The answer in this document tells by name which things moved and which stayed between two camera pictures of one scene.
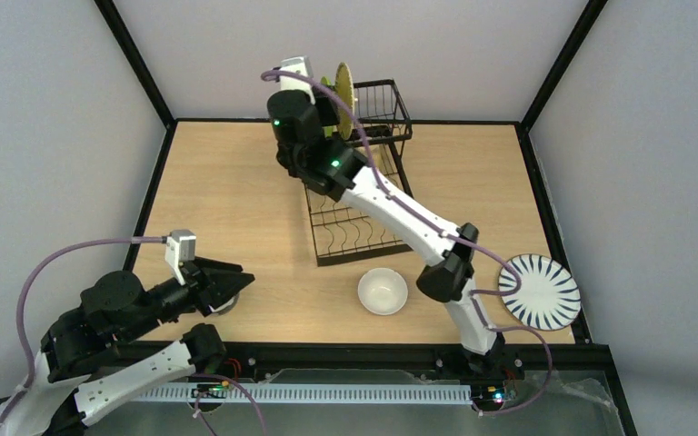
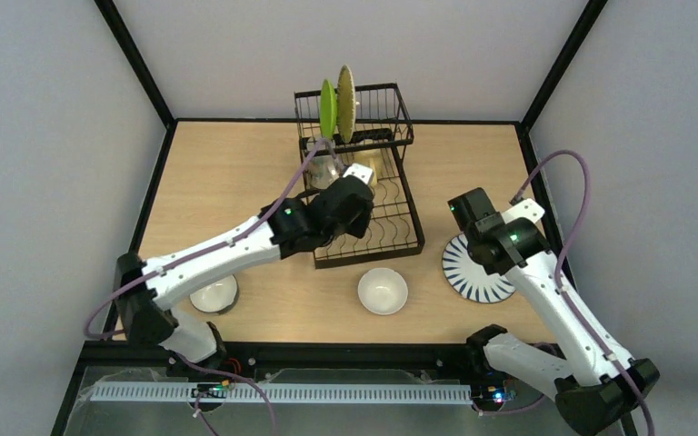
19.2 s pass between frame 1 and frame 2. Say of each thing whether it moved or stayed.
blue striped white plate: moved
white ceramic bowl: stayed
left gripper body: moved
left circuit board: stayed
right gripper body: moved
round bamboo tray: stayed
